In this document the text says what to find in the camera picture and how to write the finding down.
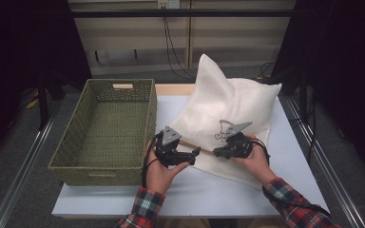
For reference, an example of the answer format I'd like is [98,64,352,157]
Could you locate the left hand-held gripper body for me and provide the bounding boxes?
[153,125,198,169]

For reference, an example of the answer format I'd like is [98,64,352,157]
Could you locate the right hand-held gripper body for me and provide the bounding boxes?
[223,121,254,160]

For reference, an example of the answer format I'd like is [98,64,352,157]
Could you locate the green woven basket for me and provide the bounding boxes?
[48,78,158,187]

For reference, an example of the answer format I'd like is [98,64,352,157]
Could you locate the person's right hand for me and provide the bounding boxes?
[233,135,279,188]

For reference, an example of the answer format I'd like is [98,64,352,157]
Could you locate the person's left hand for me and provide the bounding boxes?
[145,148,191,195]

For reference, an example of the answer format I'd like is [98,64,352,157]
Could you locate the white table board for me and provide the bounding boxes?
[51,94,331,219]

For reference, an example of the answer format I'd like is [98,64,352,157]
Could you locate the black metal stand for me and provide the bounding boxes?
[36,70,50,131]

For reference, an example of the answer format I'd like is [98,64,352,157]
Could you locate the black horizontal bar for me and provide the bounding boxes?
[70,9,295,19]

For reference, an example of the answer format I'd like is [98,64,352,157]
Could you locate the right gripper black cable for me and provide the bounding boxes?
[250,137,331,218]

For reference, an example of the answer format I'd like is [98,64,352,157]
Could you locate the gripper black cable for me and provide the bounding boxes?
[250,137,331,218]
[141,132,164,188]

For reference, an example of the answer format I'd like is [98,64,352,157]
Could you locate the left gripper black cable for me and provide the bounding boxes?
[141,132,164,188]

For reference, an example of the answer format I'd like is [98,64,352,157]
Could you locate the black wall cable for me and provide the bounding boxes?
[163,15,277,83]

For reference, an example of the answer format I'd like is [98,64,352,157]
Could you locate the metal floor rail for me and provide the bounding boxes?
[281,94,365,228]
[0,103,62,228]

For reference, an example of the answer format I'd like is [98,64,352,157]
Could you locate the wall power outlet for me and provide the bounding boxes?
[157,0,182,10]

